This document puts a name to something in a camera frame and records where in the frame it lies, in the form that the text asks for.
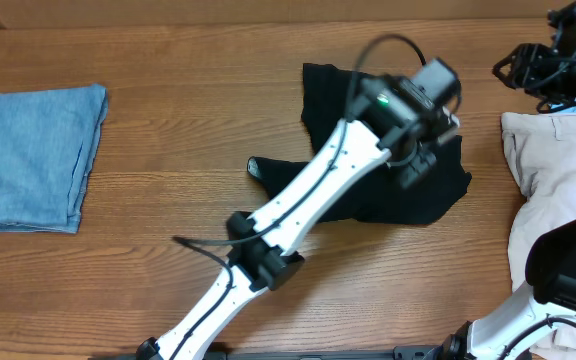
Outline black shorts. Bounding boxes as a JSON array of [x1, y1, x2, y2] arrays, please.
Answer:
[[246, 62, 473, 226]]

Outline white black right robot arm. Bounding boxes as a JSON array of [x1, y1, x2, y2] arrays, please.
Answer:
[[432, 2, 576, 359]]

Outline folded blue denim cloth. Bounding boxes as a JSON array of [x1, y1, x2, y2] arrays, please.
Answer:
[[0, 84, 108, 234]]

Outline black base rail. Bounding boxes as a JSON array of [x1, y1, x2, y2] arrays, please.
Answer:
[[87, 344, 449, 360]]

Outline light pink garment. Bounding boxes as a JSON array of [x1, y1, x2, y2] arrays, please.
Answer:
[[499, 110, 576, 360]]

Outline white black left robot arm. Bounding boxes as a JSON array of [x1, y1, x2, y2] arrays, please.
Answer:
[[136, 58, 461, 359]]

